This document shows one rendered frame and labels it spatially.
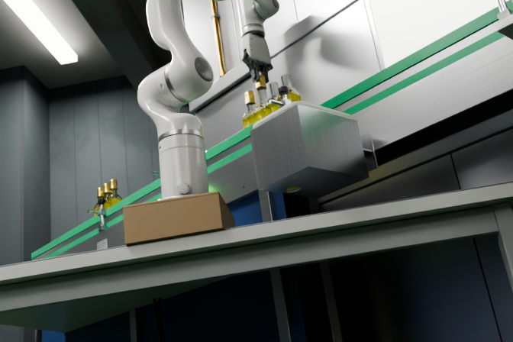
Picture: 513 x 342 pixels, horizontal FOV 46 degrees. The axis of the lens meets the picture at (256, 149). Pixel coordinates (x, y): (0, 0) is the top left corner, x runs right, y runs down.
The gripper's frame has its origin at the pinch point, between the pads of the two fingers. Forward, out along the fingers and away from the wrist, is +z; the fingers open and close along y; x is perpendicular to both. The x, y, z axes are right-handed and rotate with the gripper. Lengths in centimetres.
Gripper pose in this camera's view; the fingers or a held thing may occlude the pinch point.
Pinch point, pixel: (259, 77)
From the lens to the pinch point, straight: 204.5
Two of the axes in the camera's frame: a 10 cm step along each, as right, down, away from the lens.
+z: 1.4, 9.2, -3.6
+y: -7.5, -1.4, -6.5
